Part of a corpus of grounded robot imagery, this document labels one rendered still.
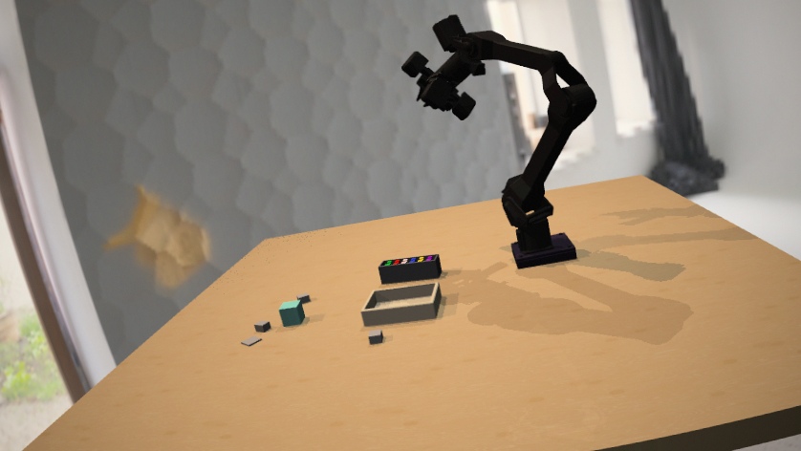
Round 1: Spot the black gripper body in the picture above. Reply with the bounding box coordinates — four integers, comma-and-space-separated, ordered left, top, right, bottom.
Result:
401, 52, 476, 120

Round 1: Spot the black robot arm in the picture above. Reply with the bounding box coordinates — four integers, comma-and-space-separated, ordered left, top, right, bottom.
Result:
421, 14, 597, 255

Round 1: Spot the teal cube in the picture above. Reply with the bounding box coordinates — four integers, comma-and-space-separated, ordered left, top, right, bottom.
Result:
278, 300, 305, 327

